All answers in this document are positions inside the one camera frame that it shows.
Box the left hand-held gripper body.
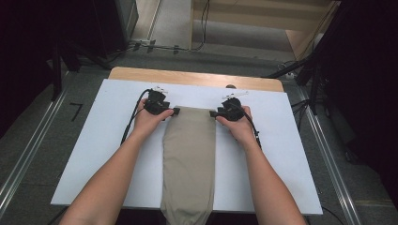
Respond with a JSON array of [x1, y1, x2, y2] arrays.
[[144, 86, 173, 116]]

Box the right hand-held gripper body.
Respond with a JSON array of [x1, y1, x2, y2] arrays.
[[218, 90, 249, 122]]

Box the beige pants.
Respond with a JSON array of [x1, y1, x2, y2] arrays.
[[160, 106, 218, 225]]

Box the person's left hand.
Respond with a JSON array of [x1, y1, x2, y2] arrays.
[[132, 98, 175, 139]]

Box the person's right hand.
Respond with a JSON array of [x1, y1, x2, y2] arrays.
[[215, 106, 260, 149]]

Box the power strip with plugs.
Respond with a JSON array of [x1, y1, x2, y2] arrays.
[[130, 38, 189, 54]]

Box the white board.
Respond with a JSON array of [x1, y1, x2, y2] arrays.
[[50, 78, 324, 216]]

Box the black metal stand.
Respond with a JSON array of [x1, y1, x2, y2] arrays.
[[51, 40, 83, 101], [262, 55, 323, 116]]

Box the dark cabinet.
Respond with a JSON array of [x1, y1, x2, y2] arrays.
[[93, 0, 140, 59]]

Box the light wooden furniture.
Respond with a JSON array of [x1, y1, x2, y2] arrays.
[[189, 0, 341, 60]]

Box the right hand-held gripper cable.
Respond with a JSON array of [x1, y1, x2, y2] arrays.
[[239, 110, 263, 150]]

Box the hand-held gripper cable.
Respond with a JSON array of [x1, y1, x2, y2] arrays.
[[120, 88, 153, 147], [239, 110, 263, 150]]

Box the left hand-held gripper cable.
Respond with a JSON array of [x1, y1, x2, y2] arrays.
[[120, 88, 153, 147]]

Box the black floor cables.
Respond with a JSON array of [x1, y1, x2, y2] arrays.
[[290, 98, 312, 132]]

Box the hanging black cable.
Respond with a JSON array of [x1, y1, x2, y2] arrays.
[[191, 0, 211, 52]]

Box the metal floor rail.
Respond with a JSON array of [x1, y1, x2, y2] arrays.
[[0, 72, 73, 217], [295, 85, 364, 225]]

